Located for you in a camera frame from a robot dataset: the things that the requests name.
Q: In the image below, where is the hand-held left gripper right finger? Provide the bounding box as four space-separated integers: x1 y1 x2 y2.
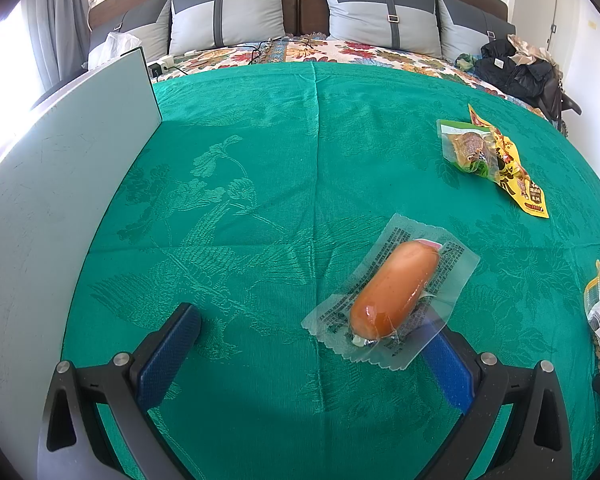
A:
415 327 573 480

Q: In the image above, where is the clear plastic bag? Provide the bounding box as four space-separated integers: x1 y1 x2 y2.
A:
87 32 143 71

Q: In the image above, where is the floral bedsheet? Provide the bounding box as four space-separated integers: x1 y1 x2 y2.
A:
150 37 551 121

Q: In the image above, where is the green tablecloth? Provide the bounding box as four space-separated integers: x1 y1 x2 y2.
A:
62 57 600 480

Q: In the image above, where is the white cardboard box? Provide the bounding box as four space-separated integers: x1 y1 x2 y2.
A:
0 47 163 461

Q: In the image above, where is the grey two-tone pillow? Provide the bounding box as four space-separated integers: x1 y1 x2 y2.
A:
89 0 173 68
319 0 443 59
169 0 289 58
436 0 516 63

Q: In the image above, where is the pile of dark clothes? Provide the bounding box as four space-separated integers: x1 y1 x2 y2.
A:
472 35 581 121

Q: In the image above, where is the black cable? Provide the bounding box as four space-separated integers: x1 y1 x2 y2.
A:
172 39 326 68

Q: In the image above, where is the yellow packet with red print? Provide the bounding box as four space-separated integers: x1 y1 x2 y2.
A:
467 104 551 219

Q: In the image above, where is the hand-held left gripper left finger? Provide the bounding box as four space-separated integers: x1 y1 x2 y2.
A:
37 302 203 480

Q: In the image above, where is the white power strip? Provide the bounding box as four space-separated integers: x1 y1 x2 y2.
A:
147 55 177 79

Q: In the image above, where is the grey curtain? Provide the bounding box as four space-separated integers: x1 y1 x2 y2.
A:
22 0 98 96

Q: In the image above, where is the green packet with brown meat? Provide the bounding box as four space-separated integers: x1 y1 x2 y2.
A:
437 120 501 182

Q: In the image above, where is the sausage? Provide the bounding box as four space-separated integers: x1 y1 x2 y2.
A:
301 213 481 372

